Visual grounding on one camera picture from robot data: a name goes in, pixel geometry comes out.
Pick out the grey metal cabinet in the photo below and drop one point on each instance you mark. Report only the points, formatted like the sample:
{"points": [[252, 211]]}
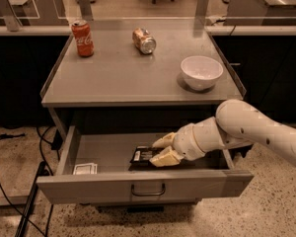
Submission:
{"points": [[118, 74]]}

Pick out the dark rxbar chocolate wrapper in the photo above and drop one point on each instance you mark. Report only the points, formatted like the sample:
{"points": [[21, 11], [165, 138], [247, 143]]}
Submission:
{"points": [[143, 154]]}

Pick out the black drawer handle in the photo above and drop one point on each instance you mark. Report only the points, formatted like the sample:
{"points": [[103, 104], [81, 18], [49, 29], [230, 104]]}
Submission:
{"points": [[148, 190]]}

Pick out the open grey top drawer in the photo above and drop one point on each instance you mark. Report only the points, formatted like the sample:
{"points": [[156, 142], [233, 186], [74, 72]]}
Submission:
{"points": [[209, 177]]}

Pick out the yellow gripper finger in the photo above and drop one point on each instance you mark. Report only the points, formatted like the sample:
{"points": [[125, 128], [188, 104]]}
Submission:
{"points": [[167, 157], [165, 141]]}

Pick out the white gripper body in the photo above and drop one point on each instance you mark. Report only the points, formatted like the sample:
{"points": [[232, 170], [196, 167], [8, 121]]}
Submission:
{"points": [[184, 141]]}

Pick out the clear glass partition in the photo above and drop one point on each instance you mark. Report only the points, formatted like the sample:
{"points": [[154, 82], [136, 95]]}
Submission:
{"points": [[62, 12]]}

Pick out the white bowl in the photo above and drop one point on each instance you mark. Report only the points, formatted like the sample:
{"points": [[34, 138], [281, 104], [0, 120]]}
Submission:
{"points": [[201, 72]]}

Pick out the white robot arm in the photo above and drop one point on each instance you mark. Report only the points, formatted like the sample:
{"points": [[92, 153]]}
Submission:
{"points": [[236, 124]]}

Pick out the orange silver can lying down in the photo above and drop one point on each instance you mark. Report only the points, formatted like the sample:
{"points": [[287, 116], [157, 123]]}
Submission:
{"points": [[143, 41]]}

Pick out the grey background desk right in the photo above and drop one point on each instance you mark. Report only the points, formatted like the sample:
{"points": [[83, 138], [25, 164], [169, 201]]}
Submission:
{"points": [[261, 13]]}

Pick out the red coca-cola can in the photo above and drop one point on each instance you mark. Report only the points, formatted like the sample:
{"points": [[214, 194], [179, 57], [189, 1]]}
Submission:
{"points": [[83, 37]]}

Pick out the small white packet in drawer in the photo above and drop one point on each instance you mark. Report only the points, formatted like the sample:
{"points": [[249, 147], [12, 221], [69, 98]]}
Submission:
{"points": [[85, 169]]}

